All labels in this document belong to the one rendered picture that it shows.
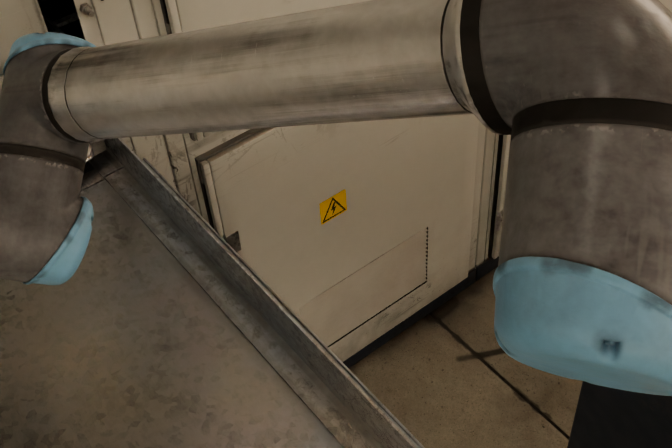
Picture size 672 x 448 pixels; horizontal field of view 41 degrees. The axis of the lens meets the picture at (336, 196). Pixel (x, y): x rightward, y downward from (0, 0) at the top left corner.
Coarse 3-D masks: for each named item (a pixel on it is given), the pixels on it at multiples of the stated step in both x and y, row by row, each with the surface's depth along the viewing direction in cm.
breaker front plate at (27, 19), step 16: (0, 0) 111; (16, 0) 112; (32, 0) 114; (0, 16) 112; (16, 16) 113; (32, 16) 115; (0, 32) 113; (16, 32) 115; (32, 32) 116; (0, 48) 114; (0, 64) 116
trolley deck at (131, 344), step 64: (128, 256) 119; (0, 320) 113; (64, 320) 112; (128, 320) 111; (192, 320) 111; (0, 384) 106; (64, 384) 105; (128, 384) 105; (192, 384) 104; (256, 384) 104
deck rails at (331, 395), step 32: (128, 160) 127; (128, 192) 128; (160, 192) 121; (160, 224) 123; (192, 224) 116; (192, 256) 118; (224, 256) 111; (224, 288) 114; (256, 288) 107; (256, 320) 110; (288, 320) 102; (288, 352) 106; (320, 352) 98; (288, 384) 103; (320, 384) 103; (352, 384) 95; (320, 416) 100; (352, 416) 99; (384, 416) 92
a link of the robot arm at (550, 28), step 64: (384, 0) 61; (448, 0) 57; (512, 0) 52; (576, 0) 50; (640, 0) 50; (64, 64) 81; (128, 64) 75; (192, 64) 70; (256, 64) 66; (320, 64) 62; (384, 64) 59; (448, 64) 56; (512, 64) 51; (576, 64) 48; (640, 64) 47; (0, 128) 84; (64, 128) 82; (128, 128) 78; (192, 128) 74; (256, 128) 72
